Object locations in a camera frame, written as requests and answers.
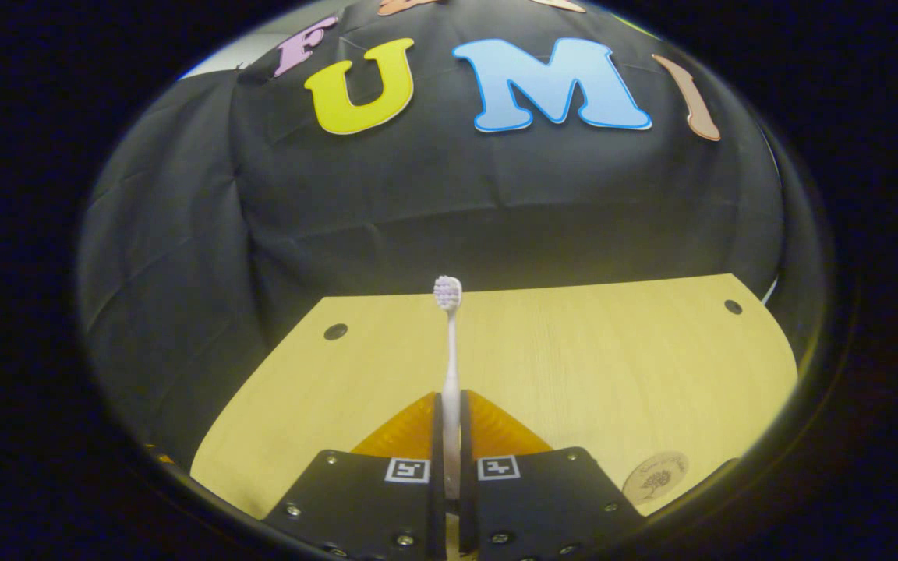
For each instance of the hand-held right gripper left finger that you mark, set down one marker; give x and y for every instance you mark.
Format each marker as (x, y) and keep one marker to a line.
(438, 436)

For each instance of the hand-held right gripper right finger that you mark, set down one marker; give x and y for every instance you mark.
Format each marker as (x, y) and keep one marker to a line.
(466, 436)

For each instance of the white toothbrush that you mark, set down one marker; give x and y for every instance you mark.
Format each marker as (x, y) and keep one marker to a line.
(451, 366)

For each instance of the round cork coaster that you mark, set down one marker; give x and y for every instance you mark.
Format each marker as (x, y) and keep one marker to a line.
(655, 477)

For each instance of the wooden desktop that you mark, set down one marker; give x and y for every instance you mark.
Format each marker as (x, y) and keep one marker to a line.
(589, 366)

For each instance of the black backdrop cloth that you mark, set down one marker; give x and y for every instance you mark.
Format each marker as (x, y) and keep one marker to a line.
(418, 210)

